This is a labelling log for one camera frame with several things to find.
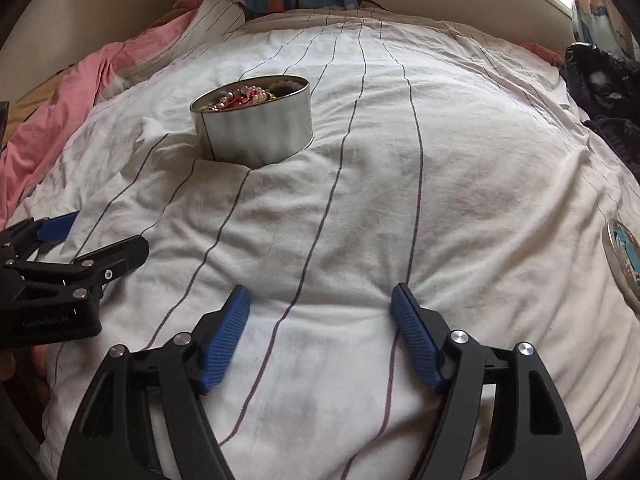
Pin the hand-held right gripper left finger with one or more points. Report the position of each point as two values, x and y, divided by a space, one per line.
225 340

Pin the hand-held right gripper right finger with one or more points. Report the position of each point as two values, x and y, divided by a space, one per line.
415 340

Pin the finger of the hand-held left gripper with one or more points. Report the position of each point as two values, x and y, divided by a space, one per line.
55 227
115 257

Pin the round metal tin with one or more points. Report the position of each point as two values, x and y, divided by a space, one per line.
255 135

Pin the brown cloth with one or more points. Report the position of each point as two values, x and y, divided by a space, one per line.
25 110

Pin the pink blanket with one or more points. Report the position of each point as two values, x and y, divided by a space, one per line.
60 100

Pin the white striped duvet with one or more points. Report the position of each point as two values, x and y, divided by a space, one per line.
400 160

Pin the round printed tin lid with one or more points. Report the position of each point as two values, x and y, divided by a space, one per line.
625 260

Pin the dark clothes pile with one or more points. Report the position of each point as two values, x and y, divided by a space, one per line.
600 85

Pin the peach printed curtain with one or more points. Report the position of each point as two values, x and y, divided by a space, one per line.
600 20

